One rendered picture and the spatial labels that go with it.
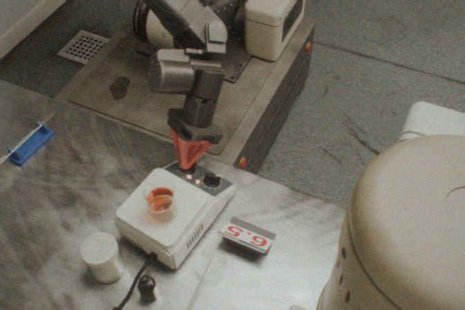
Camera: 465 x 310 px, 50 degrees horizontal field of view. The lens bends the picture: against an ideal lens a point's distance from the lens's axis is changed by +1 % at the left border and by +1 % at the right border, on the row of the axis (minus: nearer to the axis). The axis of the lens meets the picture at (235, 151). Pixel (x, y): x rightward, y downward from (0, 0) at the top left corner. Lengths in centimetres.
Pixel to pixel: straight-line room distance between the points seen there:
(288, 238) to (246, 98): 82
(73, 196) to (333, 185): 114
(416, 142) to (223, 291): 65
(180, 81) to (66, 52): 176
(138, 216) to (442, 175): 66
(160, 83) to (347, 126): 139
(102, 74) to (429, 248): 165
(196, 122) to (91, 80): 98
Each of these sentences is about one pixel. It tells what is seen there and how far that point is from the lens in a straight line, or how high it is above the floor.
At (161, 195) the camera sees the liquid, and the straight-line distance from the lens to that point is 82.
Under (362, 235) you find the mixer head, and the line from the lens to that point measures 23.
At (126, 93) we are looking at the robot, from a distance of 172.
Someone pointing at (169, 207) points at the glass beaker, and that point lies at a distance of 80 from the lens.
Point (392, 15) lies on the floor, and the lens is 270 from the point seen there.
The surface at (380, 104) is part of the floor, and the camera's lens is 221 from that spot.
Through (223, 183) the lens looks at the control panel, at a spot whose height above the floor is 79.
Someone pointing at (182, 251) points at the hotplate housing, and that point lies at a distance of 86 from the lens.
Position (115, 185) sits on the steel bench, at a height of 75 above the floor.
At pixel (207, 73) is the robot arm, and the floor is 99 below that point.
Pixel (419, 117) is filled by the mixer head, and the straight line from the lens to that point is 29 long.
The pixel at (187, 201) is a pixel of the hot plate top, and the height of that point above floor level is 84.
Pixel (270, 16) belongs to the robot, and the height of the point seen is 57.
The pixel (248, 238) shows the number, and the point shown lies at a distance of 88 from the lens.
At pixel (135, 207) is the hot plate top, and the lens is 86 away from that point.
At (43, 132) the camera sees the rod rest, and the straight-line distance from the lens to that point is 113.
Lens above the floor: 156
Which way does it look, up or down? 52 degrees down
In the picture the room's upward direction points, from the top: 1 degrees counter-clockwise
